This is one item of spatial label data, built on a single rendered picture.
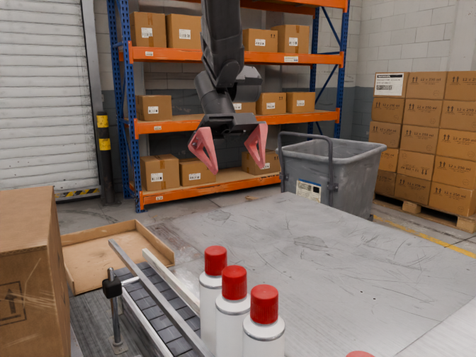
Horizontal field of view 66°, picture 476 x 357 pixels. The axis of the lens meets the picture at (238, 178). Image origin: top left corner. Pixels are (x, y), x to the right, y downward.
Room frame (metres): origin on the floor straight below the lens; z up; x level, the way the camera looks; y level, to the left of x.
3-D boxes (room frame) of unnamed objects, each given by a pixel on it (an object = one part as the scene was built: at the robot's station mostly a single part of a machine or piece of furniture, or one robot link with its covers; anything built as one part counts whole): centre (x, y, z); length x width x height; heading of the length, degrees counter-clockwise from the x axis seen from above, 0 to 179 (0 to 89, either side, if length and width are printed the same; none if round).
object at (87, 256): (0.95, 0.37, 0.85); 0.30 x 0.26 x 0.04; 35
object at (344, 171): (2.87, -0.74, 0.48); 0.89 x 0.63 x 0.96; 139
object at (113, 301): (0.61, 0.21, 0.91); 0.07 x 0.03 x 0.16; 125
